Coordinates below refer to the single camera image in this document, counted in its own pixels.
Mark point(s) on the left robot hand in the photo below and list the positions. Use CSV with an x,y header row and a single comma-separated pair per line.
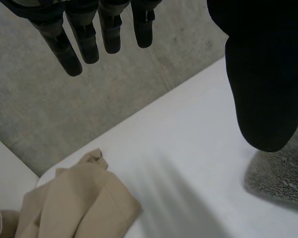
x,y
263,81

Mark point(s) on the grey towel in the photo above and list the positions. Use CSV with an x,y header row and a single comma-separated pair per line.
x,y
280,178

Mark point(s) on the beige shorts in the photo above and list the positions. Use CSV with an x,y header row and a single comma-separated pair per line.
x,y
72,198

